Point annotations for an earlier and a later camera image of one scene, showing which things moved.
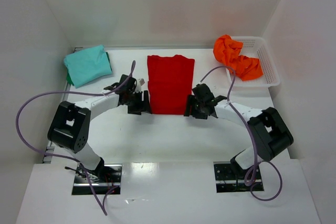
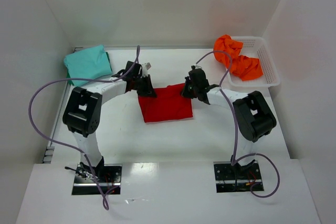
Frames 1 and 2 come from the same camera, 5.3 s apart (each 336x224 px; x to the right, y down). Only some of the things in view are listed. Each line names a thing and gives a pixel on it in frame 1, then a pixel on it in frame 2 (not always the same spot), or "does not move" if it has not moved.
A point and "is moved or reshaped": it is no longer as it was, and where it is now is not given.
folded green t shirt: (68, 78) does not move
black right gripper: (196, 107) → (191, 90)
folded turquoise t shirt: (86, 65) does not move
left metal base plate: (103, 179) does not move
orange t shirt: (228, 51) does not move
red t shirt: (170, 83) is moved or reshaped
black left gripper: (137, 100) → (144, 85)
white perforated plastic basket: (255, 46) does not move
